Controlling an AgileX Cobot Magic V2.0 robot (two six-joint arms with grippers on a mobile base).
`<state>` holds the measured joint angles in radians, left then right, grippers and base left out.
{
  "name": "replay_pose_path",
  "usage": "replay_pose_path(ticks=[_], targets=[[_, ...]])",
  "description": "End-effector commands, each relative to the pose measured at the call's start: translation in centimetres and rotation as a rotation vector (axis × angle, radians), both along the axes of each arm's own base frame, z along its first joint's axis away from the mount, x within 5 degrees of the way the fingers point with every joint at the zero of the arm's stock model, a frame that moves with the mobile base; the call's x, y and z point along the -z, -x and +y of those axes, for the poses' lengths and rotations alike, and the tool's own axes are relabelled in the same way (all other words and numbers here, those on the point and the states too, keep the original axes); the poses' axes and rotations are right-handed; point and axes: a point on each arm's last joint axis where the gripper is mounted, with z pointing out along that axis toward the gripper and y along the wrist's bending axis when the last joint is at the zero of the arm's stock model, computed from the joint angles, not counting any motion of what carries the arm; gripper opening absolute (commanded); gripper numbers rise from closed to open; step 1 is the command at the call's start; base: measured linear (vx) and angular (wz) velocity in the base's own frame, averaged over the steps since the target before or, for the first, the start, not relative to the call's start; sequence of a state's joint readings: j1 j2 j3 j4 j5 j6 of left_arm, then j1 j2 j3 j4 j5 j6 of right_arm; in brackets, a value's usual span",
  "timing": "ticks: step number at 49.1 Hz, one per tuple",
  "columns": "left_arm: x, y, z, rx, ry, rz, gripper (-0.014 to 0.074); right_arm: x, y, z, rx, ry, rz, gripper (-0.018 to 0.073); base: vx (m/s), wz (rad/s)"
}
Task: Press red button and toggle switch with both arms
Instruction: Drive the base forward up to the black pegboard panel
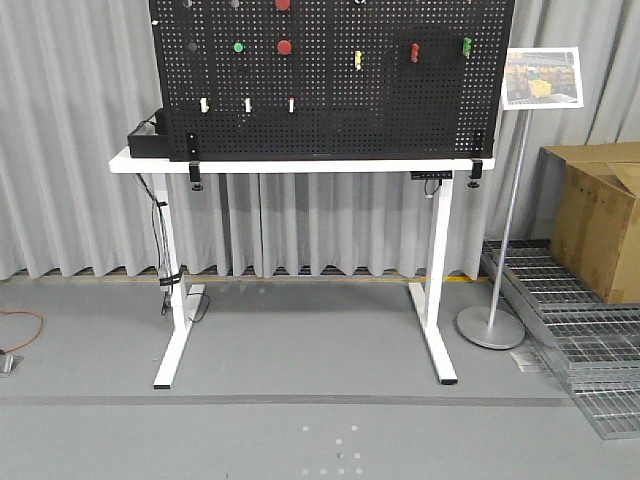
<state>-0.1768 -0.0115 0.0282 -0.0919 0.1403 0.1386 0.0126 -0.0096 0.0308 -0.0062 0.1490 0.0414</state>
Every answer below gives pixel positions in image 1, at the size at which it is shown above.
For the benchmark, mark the yellow toggle switch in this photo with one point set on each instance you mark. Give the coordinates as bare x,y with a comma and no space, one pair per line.
358,59

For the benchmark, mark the white standing desk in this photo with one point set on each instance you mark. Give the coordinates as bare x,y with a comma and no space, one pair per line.
185,300

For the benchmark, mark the left black table clamp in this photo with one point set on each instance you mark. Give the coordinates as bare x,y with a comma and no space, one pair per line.
194,160

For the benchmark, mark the lower red mushroom button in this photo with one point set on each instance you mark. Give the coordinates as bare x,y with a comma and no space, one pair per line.
284,47

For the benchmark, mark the red mushroom button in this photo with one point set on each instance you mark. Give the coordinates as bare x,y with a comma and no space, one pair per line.
283,5
284,47

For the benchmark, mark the white yellow rocker switch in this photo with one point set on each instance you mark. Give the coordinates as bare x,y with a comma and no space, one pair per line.
204,105

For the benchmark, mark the black perforated pegboard panel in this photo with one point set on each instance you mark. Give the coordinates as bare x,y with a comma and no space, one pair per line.
390,109

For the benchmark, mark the green toggle switch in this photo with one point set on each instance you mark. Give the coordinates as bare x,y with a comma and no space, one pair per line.
467,47

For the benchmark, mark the black electronics box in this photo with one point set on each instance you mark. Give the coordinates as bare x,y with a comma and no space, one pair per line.
149,139

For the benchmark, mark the upper red mushroom button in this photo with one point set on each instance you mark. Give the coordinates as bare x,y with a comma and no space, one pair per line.
283,5

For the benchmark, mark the brown cardboard box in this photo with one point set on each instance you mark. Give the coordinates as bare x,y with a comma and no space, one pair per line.
596,230

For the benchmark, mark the printed photo sign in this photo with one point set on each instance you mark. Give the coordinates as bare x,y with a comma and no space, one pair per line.
542,78

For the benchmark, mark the black table clamp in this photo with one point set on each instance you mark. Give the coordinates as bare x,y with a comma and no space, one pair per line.
194,160
477,163

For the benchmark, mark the metal floor outlet box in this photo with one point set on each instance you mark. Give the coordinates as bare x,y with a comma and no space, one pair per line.
8,364

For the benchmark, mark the desk height control panel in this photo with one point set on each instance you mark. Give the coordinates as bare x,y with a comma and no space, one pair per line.
431,175

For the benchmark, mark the silver sign stand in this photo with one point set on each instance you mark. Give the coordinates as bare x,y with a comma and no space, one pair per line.
490,327

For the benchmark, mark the red toggle switch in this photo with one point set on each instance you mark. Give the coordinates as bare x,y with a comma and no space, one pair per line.
414,53

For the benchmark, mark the right black table clamp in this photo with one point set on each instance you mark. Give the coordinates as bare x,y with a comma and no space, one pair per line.
477,163

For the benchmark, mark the grey curtain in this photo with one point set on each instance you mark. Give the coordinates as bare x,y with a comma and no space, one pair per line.
78,76

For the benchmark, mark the stacked metal floor gratings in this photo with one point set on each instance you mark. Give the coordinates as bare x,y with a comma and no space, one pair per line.
591,347

